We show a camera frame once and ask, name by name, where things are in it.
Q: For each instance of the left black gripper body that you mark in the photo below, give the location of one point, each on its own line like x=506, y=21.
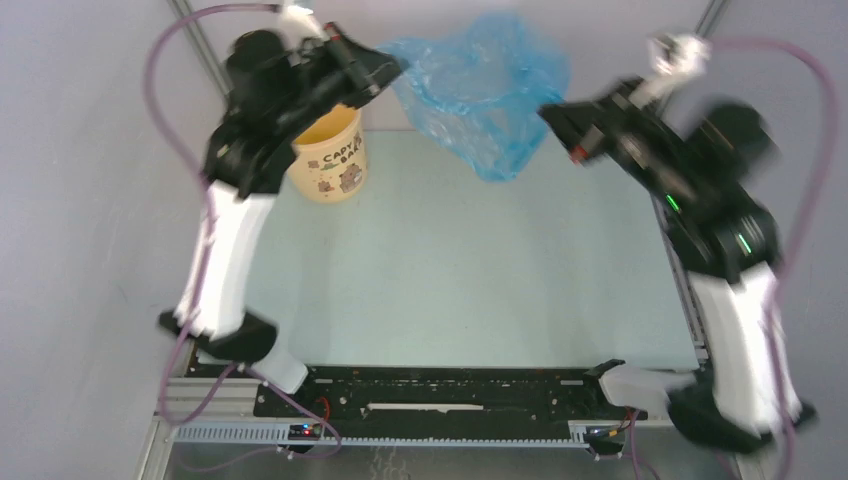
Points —
x=310, y=79

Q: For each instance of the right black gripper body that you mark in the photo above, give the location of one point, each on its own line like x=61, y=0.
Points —
x=638, y=144

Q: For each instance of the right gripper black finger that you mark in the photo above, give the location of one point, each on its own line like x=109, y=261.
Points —
x=583, y=147
x=575, y=118

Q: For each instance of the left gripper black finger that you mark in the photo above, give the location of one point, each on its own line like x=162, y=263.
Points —
x=351, y=62
x=336, y=87

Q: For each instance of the yellow capybara trash bin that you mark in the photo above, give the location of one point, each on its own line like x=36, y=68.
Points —
x=331, y=164

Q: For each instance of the blue plastic trash bag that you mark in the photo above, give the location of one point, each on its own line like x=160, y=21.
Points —
x=476, y=92

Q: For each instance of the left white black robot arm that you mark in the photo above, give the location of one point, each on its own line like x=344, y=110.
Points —
x=242, y=181

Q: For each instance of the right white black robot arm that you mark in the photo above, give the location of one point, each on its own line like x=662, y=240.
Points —
x=728, y=246

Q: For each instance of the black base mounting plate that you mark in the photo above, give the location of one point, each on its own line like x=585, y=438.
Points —
x=453, y=403

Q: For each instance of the right small circuit board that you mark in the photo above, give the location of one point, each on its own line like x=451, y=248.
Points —
x=602, y=435

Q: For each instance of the small circuit board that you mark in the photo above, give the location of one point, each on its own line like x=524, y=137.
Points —
x=602, y=435
x=304, y=433

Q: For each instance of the left small circuit board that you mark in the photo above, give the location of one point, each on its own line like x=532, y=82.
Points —
x=304, y=433

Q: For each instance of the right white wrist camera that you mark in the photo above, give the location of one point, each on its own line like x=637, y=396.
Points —
x=676, y=58

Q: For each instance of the white toothed cable duct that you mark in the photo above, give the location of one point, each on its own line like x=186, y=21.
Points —
x=279, y=434

